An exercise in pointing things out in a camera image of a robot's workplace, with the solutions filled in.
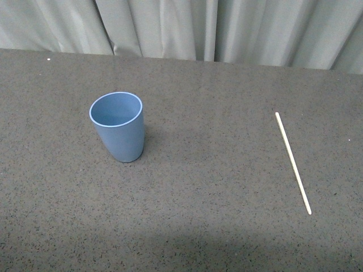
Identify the pale wooden chopstick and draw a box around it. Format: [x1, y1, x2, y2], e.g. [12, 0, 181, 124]
[275, 112, 312, 215]

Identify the blue plastic cup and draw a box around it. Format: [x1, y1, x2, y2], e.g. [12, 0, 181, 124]
[89, 92, 145, 163]

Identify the grey-white curtain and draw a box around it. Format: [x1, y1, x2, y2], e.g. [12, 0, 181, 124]
[1, 1, 362, 74]

